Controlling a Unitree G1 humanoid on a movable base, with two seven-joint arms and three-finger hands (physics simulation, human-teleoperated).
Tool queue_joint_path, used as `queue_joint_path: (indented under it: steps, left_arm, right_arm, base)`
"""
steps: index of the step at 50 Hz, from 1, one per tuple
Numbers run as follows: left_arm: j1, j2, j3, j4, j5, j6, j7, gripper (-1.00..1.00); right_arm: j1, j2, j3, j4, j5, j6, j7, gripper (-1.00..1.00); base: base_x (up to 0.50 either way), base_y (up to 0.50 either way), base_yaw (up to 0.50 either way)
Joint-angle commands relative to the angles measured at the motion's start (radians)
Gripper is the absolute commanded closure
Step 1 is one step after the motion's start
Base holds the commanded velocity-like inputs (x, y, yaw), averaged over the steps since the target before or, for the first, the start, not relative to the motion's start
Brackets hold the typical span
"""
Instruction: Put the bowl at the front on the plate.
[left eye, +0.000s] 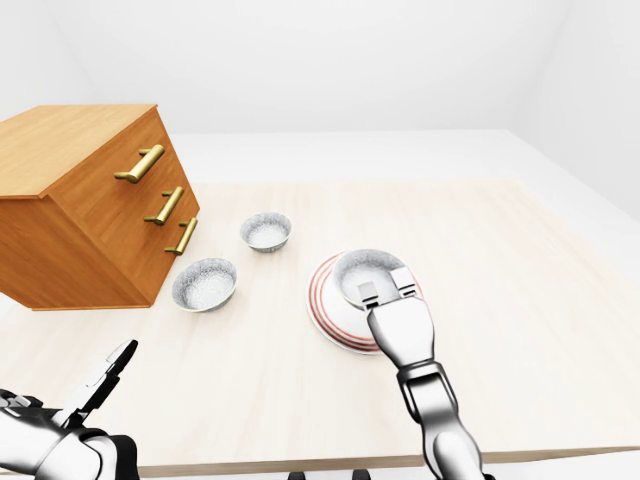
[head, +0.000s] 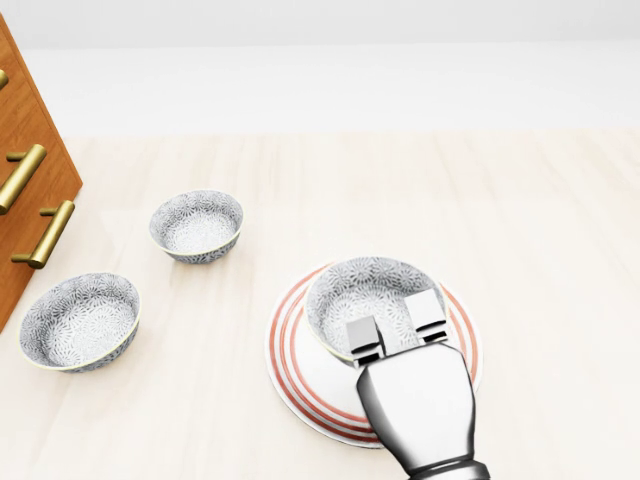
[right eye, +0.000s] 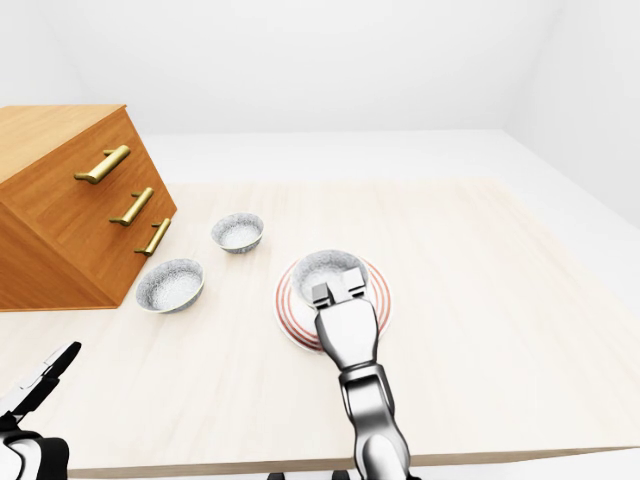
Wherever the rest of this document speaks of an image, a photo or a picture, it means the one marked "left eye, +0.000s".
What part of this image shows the small wooden drawer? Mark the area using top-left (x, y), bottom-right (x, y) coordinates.
top-left (122, 182), bottom-right (202, 308)

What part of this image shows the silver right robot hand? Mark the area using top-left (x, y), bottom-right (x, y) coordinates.
top-left (356, 266), bottom-right (437, 372)

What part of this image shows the medium wooden drawer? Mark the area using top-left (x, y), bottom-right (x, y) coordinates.
top-left (87, 149), bottom-right (192, 279)

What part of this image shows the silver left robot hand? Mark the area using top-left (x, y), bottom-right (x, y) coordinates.
top-left (0, 339), bottom-right (139, 477)

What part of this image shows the long brass drawer handle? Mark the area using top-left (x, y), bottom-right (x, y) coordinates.
top-left (113, 144), bottom-right (166, 185)

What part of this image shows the wooden cabinet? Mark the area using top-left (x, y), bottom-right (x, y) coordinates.
top-left (0, 103), bottom-right (202, 312)

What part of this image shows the white plate with red rings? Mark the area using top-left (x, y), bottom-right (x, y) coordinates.
top-left (306, 252), bottom-right (426, 357)

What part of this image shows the large wooden drawer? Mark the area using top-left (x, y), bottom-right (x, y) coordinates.
top-left (48, 106), bottom-right (177, 242)

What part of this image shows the small patterned bowl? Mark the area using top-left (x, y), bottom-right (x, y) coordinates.
top-left (239, 212), bottom-right (293, 253)

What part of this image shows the medium brass drawer handle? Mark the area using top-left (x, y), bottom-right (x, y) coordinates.
top-left (143, 186), bottom-right (185, 226)

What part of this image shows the short brass drawer handle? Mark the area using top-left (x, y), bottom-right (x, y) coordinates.
top-left (164, 217), bottom-right (199, 257)

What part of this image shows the large patterned bowl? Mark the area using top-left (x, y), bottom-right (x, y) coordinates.
top-left (171, 257), bottom-right (239, 314)

